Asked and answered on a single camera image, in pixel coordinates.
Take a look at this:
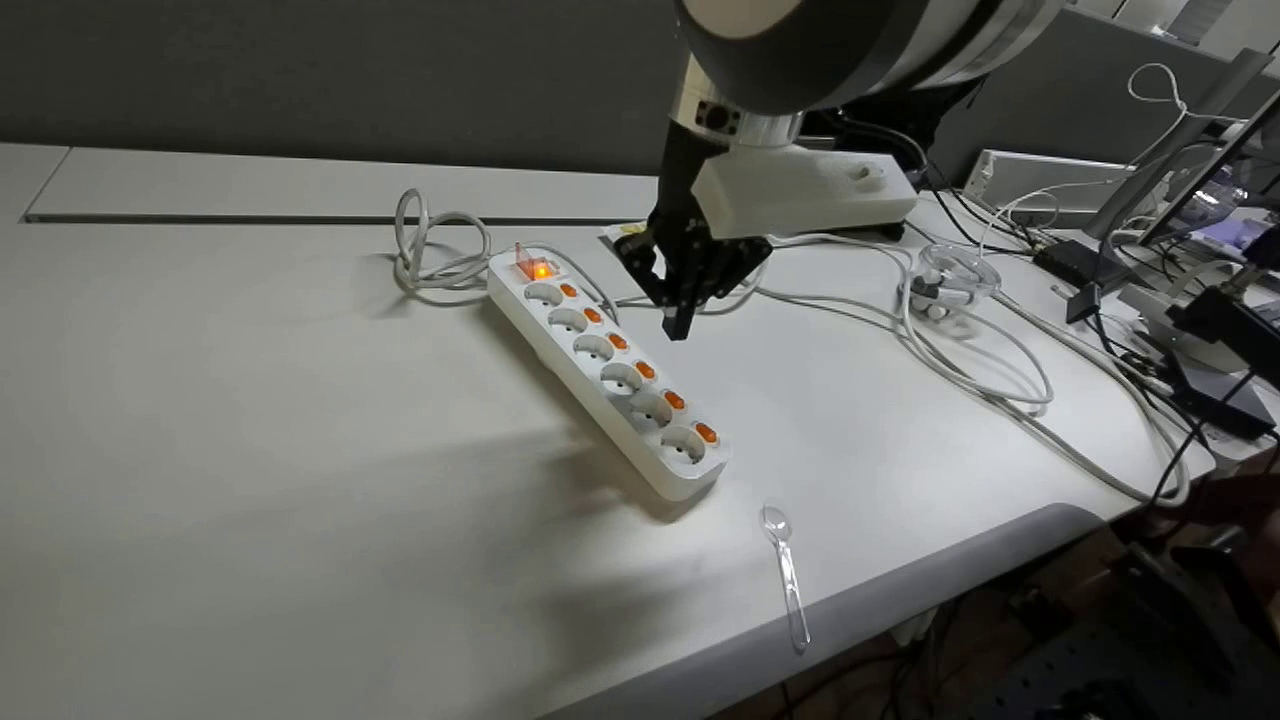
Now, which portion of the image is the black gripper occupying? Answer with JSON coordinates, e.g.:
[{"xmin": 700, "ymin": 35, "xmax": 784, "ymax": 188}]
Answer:
[{"xmin": 613, "ymin": 125, "xmax": 772, "ymax": 339}]

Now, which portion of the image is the white multi-socket power strip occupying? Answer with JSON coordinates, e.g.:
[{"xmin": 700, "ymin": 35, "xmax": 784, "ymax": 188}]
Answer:
[{"xmin": 486, "ymin": 246, "xmax": 731, "ymax": 505}]

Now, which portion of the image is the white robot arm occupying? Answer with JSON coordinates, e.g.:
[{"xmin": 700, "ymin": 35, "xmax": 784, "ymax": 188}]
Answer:
[{"xmin": 614, "ymin": 0, "xmax": 1066, "ymax": 339}]

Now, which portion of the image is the clear plastic bag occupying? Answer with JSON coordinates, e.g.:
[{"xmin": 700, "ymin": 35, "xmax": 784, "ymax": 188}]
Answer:
[{"xmin": 909, "ymin": 243, "xmax": 999, "ymax": 335}]

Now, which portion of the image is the grey desk partition panel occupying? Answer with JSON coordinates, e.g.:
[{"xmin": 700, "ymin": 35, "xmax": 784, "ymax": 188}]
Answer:
[{"xmin": 0, "ymin": 0, "xmax": 684, "ymax": 173}]

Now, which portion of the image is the white box in background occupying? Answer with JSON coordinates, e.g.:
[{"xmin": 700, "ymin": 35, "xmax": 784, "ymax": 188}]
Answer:
[{"xmin": 964, "ymin": 147, "xmax": 1130, "ymax": 219}]

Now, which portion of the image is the black device on desk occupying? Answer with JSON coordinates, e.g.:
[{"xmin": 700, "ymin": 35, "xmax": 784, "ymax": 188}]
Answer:
[{"xmin": 1033, "ymin": 239, "xmax": 1280, "ymax": 441}]

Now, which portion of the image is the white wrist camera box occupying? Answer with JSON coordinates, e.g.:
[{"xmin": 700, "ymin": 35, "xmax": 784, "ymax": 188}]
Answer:
[{"xmin": 693, "ymin": 142, "xmax": 915, "ymax": 239}]

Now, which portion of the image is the white power strip cable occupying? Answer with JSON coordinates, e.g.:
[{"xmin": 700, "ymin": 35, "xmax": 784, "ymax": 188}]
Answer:
[{"xmin": 386, "ymin": 183, "xmax": 1197, "ymax": 510}]

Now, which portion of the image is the black cable on desk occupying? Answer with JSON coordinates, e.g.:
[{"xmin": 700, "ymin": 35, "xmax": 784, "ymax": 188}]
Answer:
[{"xmin": 915, "ymin": 132, "xmax": 1280, "ymax": 510}]

